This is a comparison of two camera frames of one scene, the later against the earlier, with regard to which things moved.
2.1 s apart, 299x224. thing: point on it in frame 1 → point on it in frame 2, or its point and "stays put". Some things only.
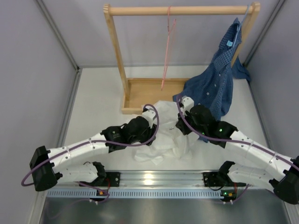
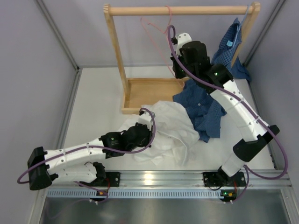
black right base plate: [210, 179] stays put
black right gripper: [183, 129] → [175, 67]
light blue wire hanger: [248, 6] stays put
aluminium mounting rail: [185, 179] stays put
